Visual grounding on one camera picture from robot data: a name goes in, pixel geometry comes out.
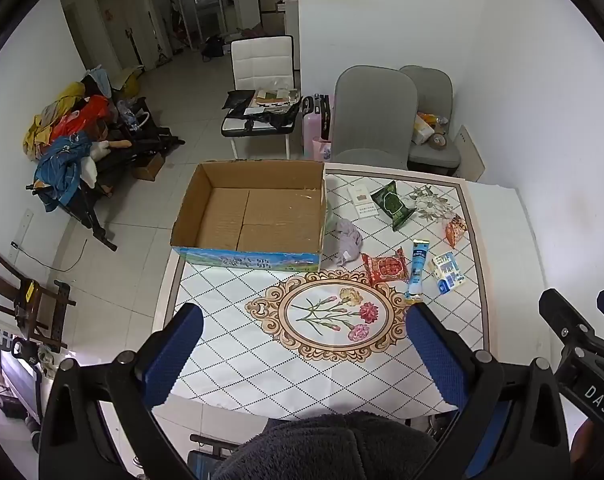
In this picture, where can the pink suitcase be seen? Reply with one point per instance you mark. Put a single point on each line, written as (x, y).
(316, 127)

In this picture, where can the green snack packet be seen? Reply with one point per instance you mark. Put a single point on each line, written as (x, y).
(392, 202)

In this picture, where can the pile of colourful clothes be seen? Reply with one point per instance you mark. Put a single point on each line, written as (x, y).
(66, 130)

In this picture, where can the brown tape roll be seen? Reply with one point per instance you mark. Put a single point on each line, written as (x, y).
(438, 141)

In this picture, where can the red snack packet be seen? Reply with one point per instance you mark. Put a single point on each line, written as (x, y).
(387, 267)

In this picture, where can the blue long packet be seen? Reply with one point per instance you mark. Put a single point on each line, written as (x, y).
(417, 270)

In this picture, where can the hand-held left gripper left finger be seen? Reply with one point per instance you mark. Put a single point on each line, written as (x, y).
(174, 350)

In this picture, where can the floral patterned tablecloth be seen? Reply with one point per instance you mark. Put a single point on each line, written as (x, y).
(262, 340)

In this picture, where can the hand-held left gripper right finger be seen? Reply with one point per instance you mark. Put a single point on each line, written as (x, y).
(434, 355)

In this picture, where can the grey upholstered chair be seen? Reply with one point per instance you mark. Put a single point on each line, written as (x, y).
(434, 105)
(369, 110)

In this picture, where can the flat cardboard sheet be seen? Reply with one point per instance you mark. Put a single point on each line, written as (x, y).
(469, 152)

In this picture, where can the black bag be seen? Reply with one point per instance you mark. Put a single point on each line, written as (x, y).
(237, 99)

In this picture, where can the white box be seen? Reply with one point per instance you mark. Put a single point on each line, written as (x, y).
(362, 201)

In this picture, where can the white padded chair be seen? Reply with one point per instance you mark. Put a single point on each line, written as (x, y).
(262, 60)

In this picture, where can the dark fleece garment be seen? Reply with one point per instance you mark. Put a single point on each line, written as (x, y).
(332, 445)

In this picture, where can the small orange snack packet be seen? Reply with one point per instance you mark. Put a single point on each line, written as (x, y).
(454, 230)

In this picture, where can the black folding rack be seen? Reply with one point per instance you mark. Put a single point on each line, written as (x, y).
(131, 150)

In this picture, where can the dark wooden chair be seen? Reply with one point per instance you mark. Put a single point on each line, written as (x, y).
(21, 300)

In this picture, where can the stack of papers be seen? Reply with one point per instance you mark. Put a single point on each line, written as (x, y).
(274, 97)

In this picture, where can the small brown cardboard box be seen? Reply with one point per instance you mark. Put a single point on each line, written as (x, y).
(149, 166)

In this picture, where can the blue and white carton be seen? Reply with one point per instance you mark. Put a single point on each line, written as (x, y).
(447, 272)

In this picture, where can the crumpled grey cloth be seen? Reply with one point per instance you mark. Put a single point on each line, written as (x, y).
(346, 240)

